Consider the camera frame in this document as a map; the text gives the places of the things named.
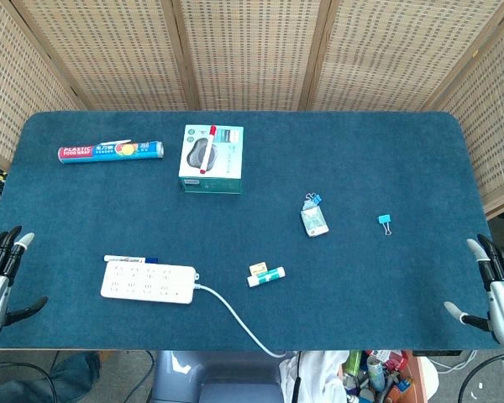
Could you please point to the white green product box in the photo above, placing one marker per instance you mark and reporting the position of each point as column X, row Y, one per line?
column 211, row 159

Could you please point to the blue cloth on floor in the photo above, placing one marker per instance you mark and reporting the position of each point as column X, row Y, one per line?
column 63, row 380

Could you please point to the orange box of clutter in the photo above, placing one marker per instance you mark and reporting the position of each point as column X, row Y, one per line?
column 386, row 378

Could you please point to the grey blue chair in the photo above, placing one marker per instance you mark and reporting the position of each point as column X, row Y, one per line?
column 218, row 378

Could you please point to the small white green packet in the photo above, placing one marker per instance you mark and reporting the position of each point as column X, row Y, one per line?
column 314, row 221

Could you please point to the white green glue stick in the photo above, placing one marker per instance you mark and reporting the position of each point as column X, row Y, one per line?
column 266, row 276

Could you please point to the white plastic bag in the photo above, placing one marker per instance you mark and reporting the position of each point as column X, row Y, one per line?
column 317, row 378

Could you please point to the white marker red cap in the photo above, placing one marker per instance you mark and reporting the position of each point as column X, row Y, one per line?
column 207, row 148

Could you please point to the white marker blue cap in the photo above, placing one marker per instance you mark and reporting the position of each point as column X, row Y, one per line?
column 130, row 259

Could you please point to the blue table mat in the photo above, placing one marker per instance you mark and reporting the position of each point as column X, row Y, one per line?
column 252, row 235

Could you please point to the white power strip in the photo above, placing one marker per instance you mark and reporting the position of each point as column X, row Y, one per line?
column 148, row 284

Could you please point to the small yellow eraser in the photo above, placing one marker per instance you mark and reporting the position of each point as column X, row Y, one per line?
column 258, row 268

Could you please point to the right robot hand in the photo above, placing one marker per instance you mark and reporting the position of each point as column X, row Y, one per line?
column 502, row 302

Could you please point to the woven bamboo folding screen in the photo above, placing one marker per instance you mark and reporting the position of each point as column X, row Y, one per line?
column 252, row 54

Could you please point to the blue binder clip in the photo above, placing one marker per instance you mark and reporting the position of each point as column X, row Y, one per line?
column 313, row 199
column 385, row 222

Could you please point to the plastic food wrap roll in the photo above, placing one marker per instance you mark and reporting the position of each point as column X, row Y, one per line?
column 111, row 152

